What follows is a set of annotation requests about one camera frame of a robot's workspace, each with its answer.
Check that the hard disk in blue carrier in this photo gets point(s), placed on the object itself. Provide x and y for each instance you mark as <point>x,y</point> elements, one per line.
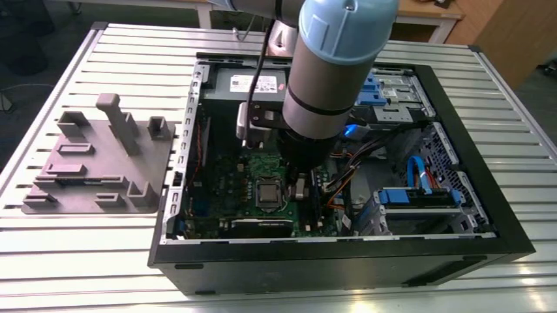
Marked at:
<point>396,198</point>

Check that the RAM stick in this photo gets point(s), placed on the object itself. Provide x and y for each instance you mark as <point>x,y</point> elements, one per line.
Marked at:
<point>77,182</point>

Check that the wooden desk white frame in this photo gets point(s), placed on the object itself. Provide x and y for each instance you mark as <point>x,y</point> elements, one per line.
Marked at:
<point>427,13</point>

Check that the black graphics card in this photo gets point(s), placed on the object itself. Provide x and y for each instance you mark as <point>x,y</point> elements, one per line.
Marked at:
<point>261,227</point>

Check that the wooden cabinet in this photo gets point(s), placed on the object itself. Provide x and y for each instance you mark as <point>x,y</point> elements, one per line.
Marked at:
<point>514,39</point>

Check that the grey power supply unit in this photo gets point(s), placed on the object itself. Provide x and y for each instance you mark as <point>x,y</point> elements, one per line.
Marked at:
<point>222,94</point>

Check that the green motherboard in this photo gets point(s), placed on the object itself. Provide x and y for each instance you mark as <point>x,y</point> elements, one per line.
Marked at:
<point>230,169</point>

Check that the black RAM slot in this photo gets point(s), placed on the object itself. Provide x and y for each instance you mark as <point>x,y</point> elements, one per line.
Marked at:
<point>320,202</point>
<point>301,215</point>
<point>315,208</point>
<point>307,215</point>

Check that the grey wrist box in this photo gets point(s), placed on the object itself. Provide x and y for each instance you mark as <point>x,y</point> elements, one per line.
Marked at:
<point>257,120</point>

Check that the CPU with silver top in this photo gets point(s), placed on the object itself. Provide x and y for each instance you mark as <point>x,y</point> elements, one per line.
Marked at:
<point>269,193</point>

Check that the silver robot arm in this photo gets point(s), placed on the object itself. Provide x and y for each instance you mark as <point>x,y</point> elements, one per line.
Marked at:
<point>327,65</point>

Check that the black case fan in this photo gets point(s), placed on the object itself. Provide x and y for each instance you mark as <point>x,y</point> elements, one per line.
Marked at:
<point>206,143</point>

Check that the grey parts rack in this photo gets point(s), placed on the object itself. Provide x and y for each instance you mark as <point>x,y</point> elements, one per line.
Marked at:
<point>105,156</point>

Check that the black PC case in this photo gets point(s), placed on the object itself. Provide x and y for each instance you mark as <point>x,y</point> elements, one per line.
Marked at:
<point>305,270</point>

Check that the black chair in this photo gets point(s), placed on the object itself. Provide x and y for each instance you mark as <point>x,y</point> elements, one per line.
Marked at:
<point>26,52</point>

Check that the tall grey disk bay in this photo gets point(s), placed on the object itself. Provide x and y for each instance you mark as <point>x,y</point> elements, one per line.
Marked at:
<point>392,114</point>

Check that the low grey disk bay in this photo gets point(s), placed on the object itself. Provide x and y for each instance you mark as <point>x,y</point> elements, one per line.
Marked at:
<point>471,215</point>

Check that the CPU socket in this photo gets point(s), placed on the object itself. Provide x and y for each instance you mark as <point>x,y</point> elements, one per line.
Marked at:
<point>269,205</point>

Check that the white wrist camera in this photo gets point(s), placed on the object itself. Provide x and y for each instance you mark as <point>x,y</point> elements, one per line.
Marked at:
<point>357,130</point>

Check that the blue plastic drive bracket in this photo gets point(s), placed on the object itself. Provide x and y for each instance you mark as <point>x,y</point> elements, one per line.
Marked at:
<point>375,94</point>

